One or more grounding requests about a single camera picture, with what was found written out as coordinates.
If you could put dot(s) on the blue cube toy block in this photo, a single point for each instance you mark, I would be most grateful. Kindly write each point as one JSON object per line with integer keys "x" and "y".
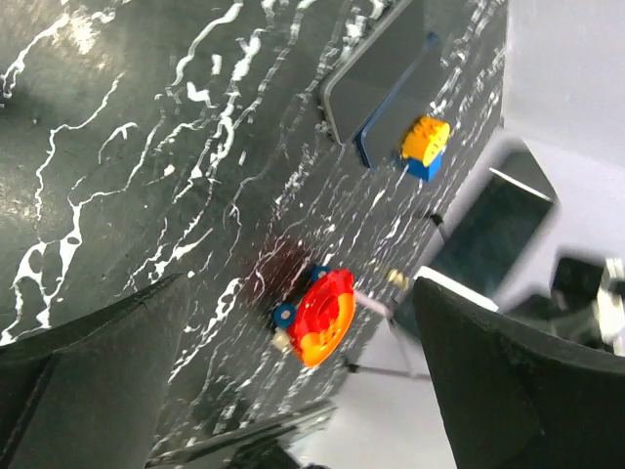
{"x": 419, "y": 170}

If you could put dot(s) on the lilac tripod stand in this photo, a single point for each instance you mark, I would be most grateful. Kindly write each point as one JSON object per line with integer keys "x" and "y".
{"x": 395, "y": 351}

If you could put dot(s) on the cream small toy piece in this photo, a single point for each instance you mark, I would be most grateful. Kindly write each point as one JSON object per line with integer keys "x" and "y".
{"x": 399, "y": 279}

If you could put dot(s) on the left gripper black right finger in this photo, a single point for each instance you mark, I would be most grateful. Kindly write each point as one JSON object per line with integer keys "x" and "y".
{"x": 511, "y": 396}

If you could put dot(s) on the red orange oval tray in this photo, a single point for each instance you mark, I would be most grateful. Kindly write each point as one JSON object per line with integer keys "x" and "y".
{"x": 314, "y": 326}

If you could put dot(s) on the smartphone with black screen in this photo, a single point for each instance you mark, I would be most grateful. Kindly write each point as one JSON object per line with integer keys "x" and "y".
{"x": 354, "y": 89}

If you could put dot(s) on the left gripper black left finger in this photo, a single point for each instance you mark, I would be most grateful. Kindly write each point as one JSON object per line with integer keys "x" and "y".
{"x": 88, "y": 393}

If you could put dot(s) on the yellow round toy block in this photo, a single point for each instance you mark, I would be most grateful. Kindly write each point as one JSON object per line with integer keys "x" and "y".
{"x": 425, "y": 140}

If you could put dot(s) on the grey phone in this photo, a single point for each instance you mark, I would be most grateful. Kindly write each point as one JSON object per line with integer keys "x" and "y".
{"x": 480, "y": 251}

